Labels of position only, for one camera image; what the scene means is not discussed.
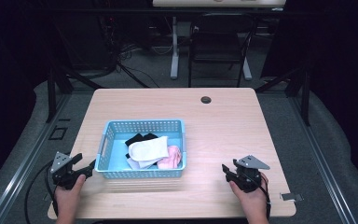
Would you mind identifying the light blue plastic basket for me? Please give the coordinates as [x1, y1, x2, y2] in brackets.
[94, 119, 187, 180]

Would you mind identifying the pink sock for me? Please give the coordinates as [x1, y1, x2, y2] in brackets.
[157, 145, 183, 171]

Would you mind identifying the black chair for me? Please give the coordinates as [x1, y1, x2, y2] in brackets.
[187, 13, 259, 89]

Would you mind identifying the black sock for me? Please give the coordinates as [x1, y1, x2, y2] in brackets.
[124, 133, 159, 160]

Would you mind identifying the light wooden desk top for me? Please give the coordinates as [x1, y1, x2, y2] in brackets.
[152, 0, 287, 8]

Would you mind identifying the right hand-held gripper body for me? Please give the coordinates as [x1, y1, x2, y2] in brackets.
[229, 154, 271, 193]

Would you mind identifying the person's left hand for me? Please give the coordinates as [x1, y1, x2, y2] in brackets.
[54, 174, 87, 206]

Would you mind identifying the aluminium floor rail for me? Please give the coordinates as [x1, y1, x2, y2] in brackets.
[290, 95, 358, 224]
[0, 92, 73, 224]

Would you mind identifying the bundle of floor cables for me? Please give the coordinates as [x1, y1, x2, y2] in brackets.
[98, 14, 175, 90]

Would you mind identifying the person's right hand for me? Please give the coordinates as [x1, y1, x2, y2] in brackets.
[228, 173, 270, 217]

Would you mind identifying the white desk leg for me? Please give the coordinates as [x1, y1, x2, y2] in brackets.
[170, 16, 181, 80]
[241, 57, 253, 81]

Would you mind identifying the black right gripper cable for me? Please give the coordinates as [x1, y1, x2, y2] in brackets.
[259, 173, 273, 220]

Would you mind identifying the small metal bracket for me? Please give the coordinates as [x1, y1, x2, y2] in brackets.
[280, 192, 304, 203]

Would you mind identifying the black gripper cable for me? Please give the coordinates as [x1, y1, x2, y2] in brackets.
[259, 173, 273, 220]
[23, 160, 60, 224]

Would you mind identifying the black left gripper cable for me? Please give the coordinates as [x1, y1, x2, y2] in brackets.
[23, 160, 60, 224]

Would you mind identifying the white sock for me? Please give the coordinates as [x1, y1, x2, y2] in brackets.
[126, 156, 164, 172]
[128, 135, 171, 162]

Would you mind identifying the black metal frame stand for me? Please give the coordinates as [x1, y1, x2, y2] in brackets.
[45, 64, 104, 124]
[255, 65, 312, 127]

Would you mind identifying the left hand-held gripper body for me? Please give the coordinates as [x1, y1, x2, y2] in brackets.
[49, 151, 82, 190]

